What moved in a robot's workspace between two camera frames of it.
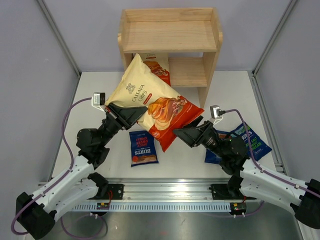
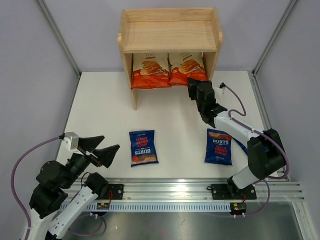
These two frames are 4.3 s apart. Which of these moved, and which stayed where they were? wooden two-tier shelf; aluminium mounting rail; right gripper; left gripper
Moved: left gripper; right gripper
Stayed: aluminium mounting rail; wooden two-tier shelf
